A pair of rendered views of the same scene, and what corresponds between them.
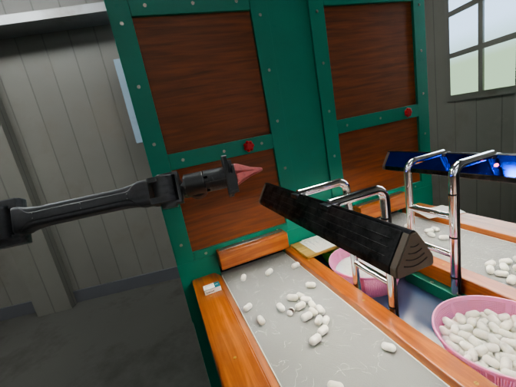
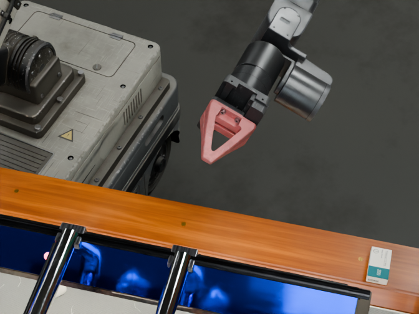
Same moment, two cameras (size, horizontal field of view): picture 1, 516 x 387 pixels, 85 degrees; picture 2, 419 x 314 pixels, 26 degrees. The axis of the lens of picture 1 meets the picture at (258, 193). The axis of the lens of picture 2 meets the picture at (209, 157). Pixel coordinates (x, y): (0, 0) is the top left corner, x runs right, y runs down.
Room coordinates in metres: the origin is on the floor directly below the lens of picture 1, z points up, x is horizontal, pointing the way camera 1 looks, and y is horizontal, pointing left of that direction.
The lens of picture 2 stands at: (1.13, -0.63, 2.08)
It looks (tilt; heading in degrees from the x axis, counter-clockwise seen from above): 51 degrees down; 122
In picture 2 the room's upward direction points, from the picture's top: straight up
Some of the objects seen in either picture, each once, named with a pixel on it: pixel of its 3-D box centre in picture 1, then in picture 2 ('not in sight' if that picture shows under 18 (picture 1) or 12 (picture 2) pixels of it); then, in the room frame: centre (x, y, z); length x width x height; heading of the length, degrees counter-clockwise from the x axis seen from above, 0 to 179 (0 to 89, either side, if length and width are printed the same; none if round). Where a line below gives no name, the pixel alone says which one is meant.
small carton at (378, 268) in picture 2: (212, 288); (378, 265); (0.94, 0.23, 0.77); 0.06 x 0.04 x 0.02; 108
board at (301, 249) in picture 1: (331, 239); not in sight; (1.16, -0.28, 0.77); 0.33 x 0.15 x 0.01; 108
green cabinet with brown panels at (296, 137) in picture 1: (282, 120); not in sight; (1.50, -0.20, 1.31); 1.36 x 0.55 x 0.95; 108
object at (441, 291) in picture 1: (449, 223); not in sight; (0.84, -0.59, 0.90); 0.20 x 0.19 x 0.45; 18
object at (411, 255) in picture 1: (312, 210); (131, 260); (0.70, -0.13, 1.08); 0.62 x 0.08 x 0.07; 18
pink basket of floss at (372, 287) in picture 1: (366, 269); not in sight; (0.95, -0.35, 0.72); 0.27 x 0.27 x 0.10
